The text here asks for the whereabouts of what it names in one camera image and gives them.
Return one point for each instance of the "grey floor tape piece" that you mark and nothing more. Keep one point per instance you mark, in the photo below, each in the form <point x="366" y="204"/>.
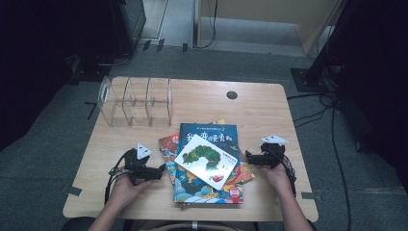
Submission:
<point x="72" y="190"/>
<point x="311" y="196"/>

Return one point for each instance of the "light wooden partition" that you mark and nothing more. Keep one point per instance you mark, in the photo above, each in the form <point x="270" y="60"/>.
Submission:
<point x="272" y="9"/>

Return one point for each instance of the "black metal stand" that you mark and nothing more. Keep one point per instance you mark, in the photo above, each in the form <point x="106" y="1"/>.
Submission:
<point x="312" y="80"/>

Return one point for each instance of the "black floor tape cross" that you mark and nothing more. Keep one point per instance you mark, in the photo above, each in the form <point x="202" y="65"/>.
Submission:
<point x="93" y="110"/>

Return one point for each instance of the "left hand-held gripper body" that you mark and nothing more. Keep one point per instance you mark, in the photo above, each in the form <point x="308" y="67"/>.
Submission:
<point x="138" y="166"/>

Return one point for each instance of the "black stand base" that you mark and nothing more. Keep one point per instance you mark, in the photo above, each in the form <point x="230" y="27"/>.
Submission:
<point x="89" y="69"/>

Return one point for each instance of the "black round table grommet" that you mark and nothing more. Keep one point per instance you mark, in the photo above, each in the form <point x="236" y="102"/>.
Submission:
<point x="232" y="95"/>

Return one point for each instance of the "white caterpillar picture book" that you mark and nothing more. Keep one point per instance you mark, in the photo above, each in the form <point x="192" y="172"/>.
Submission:
<point x="205" y="160"/>

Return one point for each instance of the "black cabinet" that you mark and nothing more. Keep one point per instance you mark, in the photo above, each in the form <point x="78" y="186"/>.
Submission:
<point x="128" y="25"/>

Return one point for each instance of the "black floor tape strip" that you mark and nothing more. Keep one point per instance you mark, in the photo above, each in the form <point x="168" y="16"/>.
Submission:
<point x="184" y="47"/>
<point x="146" y="45"/>

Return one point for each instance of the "dark blue picture book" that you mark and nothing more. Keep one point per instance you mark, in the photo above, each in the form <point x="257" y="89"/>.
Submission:
<point x="205" y="133"/>

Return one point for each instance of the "clear acrylic book rack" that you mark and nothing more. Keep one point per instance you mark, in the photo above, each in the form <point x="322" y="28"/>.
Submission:
<point x="138" y="102"/>

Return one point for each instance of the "light blue animal picture book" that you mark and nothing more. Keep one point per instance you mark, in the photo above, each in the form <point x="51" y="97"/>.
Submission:
<point x="166" y="147"/>

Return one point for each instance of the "person's left leg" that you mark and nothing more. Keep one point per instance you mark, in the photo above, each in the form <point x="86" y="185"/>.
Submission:
<point x="77" y="224"/>

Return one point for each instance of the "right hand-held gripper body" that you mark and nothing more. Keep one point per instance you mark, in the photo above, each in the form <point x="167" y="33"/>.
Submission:
<point x="271" y="157"/>

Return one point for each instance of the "dark curtain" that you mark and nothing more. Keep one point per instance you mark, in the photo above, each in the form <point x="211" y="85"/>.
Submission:
<point x="378" y="80"/>
<point x="38" y="64"/>

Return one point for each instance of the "person's left hand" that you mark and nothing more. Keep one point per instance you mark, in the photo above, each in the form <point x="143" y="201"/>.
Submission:
<point x="125" y="192"/>

